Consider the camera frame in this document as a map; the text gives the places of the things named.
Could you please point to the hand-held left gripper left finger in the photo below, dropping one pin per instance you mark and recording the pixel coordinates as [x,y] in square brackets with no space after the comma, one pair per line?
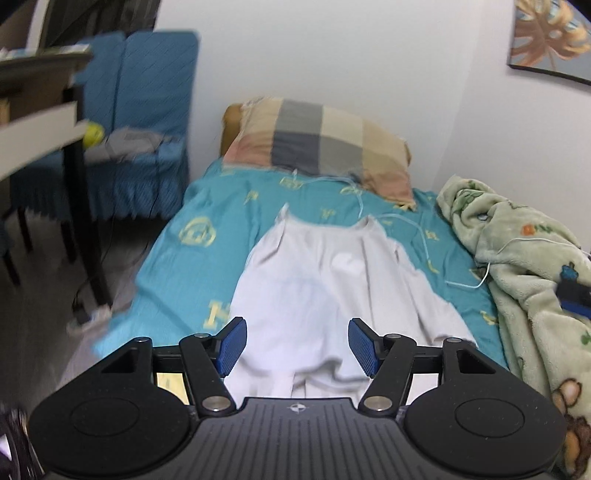
[232,346]

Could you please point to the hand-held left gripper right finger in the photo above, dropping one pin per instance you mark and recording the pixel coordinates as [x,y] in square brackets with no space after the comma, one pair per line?
[364,346]

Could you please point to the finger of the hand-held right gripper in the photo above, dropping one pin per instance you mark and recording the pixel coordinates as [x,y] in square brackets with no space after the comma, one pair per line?
[574,302]

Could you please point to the white shirt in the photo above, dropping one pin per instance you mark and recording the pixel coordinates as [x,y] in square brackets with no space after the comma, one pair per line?
[318,295]

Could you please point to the green printed fleece blanket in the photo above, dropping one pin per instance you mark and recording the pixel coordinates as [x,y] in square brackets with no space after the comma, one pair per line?
[526,286]

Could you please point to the teal printed bed sheet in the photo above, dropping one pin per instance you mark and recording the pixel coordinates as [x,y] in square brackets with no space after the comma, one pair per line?
[194,258]

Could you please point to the plaid pillow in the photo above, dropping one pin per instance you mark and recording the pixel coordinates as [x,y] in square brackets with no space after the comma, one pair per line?
[318,138]

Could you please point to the brown pillow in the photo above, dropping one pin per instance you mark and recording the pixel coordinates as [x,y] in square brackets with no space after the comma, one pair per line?
[229,127]

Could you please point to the grey cloth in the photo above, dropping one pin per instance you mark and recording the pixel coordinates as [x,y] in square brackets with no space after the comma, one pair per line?
[127,142]

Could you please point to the yellow-green ball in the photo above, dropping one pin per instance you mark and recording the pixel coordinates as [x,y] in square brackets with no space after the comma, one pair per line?
[93,134]

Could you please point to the black table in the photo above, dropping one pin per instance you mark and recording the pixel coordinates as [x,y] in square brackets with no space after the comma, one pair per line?
[76,138]

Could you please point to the blue covered chair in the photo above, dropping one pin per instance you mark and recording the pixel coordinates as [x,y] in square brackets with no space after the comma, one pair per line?
[147,92]

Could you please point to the leaf wall picture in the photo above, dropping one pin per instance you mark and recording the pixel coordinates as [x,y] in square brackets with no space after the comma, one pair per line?
[549,37]

